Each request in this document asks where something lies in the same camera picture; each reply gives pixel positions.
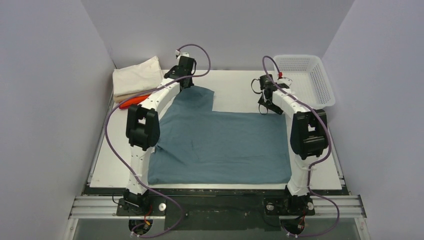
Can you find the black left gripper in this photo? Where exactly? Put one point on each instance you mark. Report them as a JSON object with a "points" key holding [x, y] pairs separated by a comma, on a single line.
{"points": [[185, 82]]}

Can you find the folded beige t-shirt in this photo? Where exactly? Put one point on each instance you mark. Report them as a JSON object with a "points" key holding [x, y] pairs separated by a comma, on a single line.
{"points": [[123, 97]]}

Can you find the teal blue t-shirt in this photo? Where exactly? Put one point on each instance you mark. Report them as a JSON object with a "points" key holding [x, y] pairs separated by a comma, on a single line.
{"points": [[198, 145]]}

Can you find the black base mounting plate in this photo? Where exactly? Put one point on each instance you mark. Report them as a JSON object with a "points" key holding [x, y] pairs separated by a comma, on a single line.
{"points": [[216, 210]]}

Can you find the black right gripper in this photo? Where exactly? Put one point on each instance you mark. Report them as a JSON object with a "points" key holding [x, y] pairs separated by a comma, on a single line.
{"points": [[265, 101]]}

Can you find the folded orange t-shirt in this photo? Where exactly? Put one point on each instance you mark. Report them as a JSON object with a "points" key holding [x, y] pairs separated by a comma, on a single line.
{"points": [[133, 101]]}

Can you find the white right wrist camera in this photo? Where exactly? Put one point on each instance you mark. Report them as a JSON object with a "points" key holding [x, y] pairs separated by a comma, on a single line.
{"points": [[286, 80]]}

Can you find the white perforated plastic basket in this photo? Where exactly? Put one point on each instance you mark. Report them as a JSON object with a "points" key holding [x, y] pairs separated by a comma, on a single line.
{"points": [[308, 79]]}

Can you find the folded cream t-shirt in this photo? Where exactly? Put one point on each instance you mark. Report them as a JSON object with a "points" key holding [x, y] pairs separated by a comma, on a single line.
{"points": [[137, 78]]}

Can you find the aluminium extrusion rail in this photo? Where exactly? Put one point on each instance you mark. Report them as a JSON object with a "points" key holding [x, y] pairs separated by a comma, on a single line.
{"points": [[102, 207]]}

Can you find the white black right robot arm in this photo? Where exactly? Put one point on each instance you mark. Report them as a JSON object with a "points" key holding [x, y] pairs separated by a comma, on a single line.
{"points": [[307, 140]]}

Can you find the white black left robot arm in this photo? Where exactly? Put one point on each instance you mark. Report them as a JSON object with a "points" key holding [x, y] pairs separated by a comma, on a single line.
{"points": [[143, 131]]}

